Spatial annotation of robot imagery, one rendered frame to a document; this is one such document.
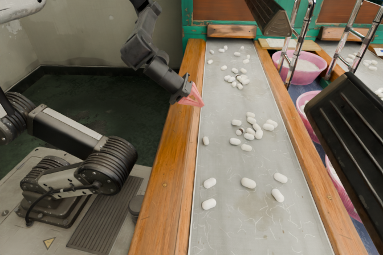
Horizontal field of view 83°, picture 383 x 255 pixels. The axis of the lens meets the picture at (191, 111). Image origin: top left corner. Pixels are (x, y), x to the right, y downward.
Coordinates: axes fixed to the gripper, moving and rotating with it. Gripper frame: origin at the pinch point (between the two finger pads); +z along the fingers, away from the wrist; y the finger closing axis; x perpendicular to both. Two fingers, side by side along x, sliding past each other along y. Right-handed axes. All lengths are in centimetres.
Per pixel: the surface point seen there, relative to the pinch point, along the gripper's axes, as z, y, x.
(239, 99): 18.7, 20.9, -0.8
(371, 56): 78, 73, -52
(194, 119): 4.5, 4.4, 8.9
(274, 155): 25.0, -8.1, -6.2
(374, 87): 65, 36, -40
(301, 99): 36.5, 21.8, -17.7
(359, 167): -0.2, -39.2, -28.0
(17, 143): -56, 52, 160
